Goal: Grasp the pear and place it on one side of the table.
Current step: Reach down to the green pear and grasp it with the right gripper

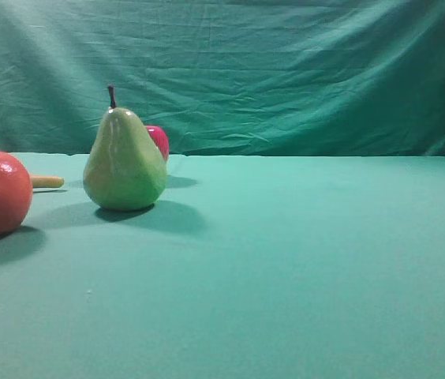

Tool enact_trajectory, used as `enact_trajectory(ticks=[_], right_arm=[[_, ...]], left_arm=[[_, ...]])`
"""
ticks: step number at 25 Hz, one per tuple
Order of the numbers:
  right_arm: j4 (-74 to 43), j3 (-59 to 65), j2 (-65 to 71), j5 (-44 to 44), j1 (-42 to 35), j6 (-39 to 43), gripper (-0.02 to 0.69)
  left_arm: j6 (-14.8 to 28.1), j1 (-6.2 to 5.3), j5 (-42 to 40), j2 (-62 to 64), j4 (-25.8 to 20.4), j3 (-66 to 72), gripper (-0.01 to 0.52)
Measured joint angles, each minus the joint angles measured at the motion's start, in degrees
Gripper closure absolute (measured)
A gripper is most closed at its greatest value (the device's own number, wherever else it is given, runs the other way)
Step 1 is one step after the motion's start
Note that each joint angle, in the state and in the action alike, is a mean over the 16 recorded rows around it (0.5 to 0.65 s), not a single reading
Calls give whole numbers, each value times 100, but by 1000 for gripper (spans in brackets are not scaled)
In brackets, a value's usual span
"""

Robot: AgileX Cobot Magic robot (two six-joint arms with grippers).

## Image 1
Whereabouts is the green pear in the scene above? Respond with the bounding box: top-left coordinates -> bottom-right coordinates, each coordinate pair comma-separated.
83,84 -> 167,212

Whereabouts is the green backdrop cloth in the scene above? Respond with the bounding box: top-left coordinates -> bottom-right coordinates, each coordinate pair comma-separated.
0,1 -> 445,156

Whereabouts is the red apple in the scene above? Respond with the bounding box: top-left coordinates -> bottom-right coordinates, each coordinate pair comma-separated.
145,125 -> 170,162

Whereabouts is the yellow-orange elongated fruit tip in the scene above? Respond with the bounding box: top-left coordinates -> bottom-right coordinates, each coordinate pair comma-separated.
30,175 -> 65,188

